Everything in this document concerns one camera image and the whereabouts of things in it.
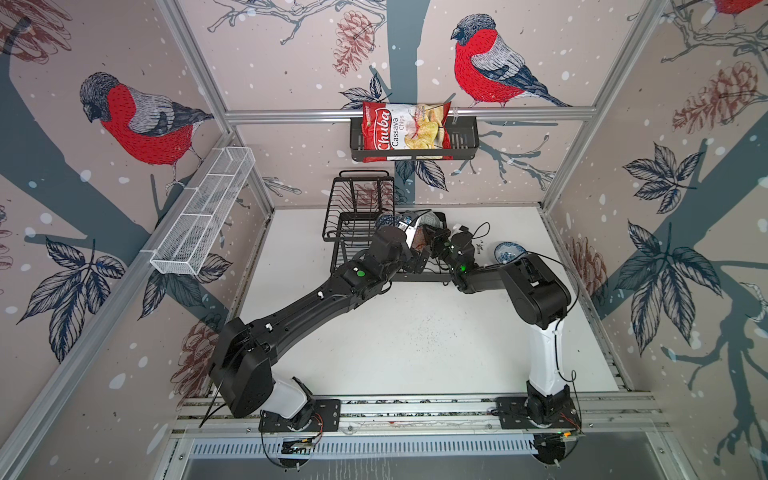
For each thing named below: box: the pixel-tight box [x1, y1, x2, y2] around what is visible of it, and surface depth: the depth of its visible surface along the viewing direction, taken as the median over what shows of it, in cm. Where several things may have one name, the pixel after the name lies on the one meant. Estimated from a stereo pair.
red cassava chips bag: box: [362, 101, 454, 163], surface depth 90 cm
